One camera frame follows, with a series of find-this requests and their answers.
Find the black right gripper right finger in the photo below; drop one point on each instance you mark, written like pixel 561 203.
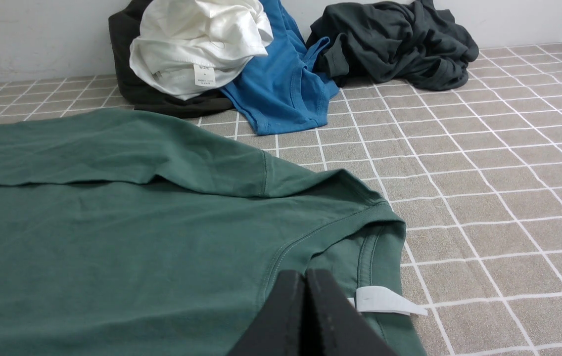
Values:
pixel 333 326

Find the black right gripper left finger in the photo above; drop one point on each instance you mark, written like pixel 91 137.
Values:
pixel 276 329

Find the green long-sleeve top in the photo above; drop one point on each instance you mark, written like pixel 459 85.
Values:
pixel 129 233

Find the blue tank top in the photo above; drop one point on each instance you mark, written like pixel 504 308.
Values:
pixel 283 92

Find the grey checkered tablecloth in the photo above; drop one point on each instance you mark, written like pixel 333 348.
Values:
pixel 475 173

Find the dark grey crumpled garment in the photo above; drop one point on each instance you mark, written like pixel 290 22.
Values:
pixel 388 40

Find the white t-shirt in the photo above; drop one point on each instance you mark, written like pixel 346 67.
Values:
pixel 186 47

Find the black garment under pile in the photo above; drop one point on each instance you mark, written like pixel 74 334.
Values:
pixel 124 27

